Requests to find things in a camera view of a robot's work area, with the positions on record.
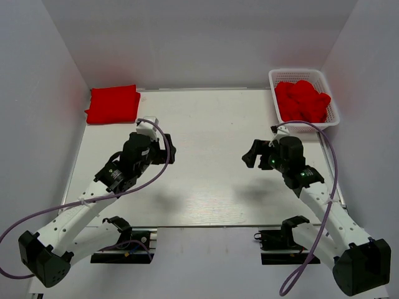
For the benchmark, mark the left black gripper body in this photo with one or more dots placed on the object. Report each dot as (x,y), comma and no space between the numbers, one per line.
(156,156)

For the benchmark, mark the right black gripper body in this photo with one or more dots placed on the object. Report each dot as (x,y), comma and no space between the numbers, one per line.
(273,161)

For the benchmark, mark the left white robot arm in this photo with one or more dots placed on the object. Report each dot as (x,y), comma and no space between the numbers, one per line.
(50,252)

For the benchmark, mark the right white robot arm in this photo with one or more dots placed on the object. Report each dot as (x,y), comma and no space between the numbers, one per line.
(358,262)

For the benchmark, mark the crumpled red shirts in basket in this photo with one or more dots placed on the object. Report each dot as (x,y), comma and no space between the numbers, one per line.
(301,101)

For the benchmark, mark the folded red t shirt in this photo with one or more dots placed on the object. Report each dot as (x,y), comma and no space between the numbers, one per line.
(113,105)

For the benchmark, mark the white plastic basket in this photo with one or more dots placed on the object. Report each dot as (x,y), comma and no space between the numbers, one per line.
(317,79)

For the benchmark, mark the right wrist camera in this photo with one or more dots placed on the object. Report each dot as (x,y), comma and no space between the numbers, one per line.
(279,132)

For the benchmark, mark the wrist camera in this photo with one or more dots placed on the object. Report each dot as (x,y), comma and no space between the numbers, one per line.
(147,126)
(279,132)

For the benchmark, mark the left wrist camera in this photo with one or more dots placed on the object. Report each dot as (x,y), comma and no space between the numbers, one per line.
(147,126)

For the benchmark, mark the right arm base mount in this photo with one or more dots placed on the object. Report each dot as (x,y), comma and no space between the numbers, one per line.
(278,246)

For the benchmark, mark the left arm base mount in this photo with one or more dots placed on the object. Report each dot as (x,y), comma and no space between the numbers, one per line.
(134,245)

